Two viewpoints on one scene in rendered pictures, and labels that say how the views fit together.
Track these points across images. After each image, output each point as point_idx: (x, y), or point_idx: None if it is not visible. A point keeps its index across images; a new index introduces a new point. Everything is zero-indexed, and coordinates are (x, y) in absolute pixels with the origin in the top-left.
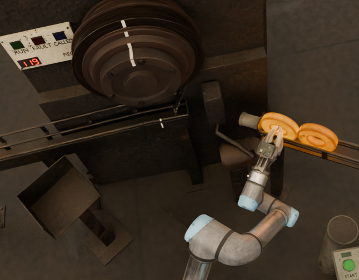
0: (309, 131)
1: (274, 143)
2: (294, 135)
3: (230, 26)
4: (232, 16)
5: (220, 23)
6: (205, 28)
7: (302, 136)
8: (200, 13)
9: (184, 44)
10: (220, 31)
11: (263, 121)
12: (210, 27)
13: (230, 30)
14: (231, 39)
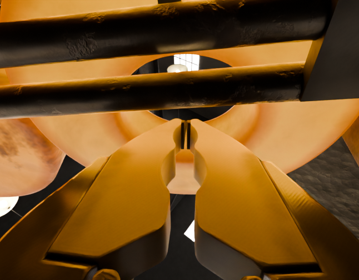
0: (17, 190)
1: (153, 266)
2: (47, 126)
3: (317, 174)
4: (302, 183)
5: (328, 190)
6: None
7: (4, 140)
8: (344, 222)
9: None
10: (343, 179)
11: (300, 160)
12: (351, 198)
13: (324, 168)
14: (338, 151)
